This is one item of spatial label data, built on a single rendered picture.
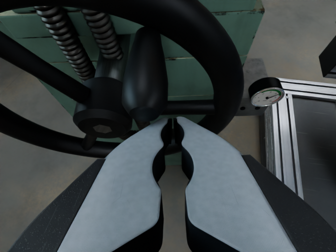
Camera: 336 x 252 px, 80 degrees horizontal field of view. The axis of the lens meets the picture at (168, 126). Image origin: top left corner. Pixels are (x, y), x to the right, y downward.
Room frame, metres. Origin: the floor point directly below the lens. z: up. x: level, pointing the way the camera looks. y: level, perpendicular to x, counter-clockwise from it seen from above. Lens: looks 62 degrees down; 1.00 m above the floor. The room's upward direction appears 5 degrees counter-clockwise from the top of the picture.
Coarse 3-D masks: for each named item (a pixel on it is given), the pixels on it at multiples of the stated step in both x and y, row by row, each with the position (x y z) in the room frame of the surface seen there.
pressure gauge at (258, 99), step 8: (256, 80) 0.25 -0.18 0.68; (264, 80) 0.24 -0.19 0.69; (272, 80) 0.24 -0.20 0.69; (248, 88) 0.25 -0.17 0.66; (256, 88) 0.23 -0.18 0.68; (264, 88) 0.22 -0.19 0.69; (272, 88) 0.22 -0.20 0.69; (280, 88) 0.22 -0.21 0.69; (256, 96) 0.22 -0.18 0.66; (264, 96) 0.22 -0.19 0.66; (280, 96) 0.22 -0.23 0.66; (256, 104) 0.22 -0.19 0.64; (264, 104) 0.22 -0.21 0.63
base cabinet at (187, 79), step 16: (64, 64) 0.31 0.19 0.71; (96, 64) 0.31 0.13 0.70; (176, 64) 0.29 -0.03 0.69; (192, 64) 0.29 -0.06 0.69; (80, 80) 0.31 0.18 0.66; (176, 80) 0.29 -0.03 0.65; (192, 80) 0.29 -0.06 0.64; (208, 80) 0.29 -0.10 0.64; (64, 96) 0.31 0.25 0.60; (176, 96) 0.29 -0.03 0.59; (192, 96) 0.29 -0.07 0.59; (208, 96) 0.29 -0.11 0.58; (176, 160) 0.29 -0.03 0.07
